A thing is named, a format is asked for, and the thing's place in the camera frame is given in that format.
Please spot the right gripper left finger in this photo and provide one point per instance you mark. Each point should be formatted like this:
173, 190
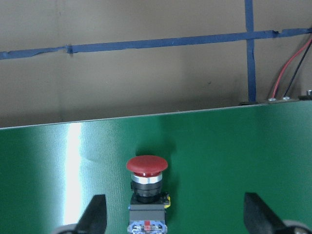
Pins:
94, 218

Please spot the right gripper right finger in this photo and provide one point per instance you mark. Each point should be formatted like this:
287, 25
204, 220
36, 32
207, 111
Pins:
259, 217

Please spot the red push button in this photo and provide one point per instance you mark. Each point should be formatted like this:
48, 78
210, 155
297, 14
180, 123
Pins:
147, 209

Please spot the green conveyor belt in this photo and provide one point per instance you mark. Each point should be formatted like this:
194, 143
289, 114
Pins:
49, 173

